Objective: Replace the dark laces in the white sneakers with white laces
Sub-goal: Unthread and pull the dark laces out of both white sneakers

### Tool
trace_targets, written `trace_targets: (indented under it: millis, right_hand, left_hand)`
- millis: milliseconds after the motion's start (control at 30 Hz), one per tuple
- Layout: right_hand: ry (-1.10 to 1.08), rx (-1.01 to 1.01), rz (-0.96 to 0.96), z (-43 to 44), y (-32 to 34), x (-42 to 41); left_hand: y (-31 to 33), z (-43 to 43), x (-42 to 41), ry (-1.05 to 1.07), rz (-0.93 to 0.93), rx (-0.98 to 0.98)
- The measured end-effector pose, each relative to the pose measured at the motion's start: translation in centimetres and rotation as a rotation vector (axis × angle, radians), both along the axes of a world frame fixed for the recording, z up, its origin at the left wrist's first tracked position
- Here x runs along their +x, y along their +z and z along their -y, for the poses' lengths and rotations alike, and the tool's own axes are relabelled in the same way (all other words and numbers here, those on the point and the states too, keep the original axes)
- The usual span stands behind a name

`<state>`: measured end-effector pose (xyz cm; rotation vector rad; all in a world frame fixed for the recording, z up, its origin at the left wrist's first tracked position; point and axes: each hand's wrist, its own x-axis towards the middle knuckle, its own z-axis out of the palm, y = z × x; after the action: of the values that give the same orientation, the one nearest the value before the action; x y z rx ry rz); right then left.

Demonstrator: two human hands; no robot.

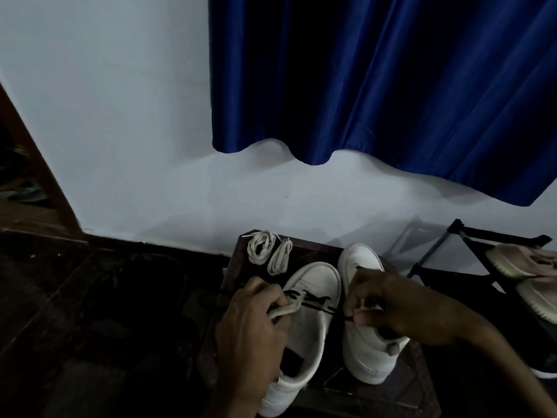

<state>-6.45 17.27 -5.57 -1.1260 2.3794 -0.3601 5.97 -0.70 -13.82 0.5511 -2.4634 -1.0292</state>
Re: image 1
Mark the person's left hand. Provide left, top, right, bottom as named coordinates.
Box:
left=215, top=276, right=291, bottom=403

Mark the person's right hand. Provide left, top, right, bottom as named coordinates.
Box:
left=343, top=268, right=475, bottom=347

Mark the black shoelace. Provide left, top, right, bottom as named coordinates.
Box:
left=283, top=289, right=338, bottom=316
left=342, top=265, right=384, bottom=323

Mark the white shoelace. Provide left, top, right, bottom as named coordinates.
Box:
left=247, top=230, right=277, bottom=263
left=266, top=237, right=295, bottom=276

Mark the person's right forearm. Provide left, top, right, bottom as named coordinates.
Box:
left=452, top=300, right=557, bottom=418

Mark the dark brown plastic stool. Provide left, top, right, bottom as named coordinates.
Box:
left=204, top=230, right=443, bottom=418

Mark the black shoe rack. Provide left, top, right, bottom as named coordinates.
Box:
left=407, top=218, right=557, bottom=375

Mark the pink sneaker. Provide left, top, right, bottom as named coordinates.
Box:
left=485, top=243, right=557, bottom=279
left=515, top=278, right=557, bottom=325

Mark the blue curtain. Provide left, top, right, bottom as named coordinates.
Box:
left=208, top=0, right=557, bottom=207

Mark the grey slipper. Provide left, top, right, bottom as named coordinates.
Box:
left=6, top=181, right=48, bottom=204

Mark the brown wooden door frame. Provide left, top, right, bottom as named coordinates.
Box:
left=0, top=82, right=88, bottom=244

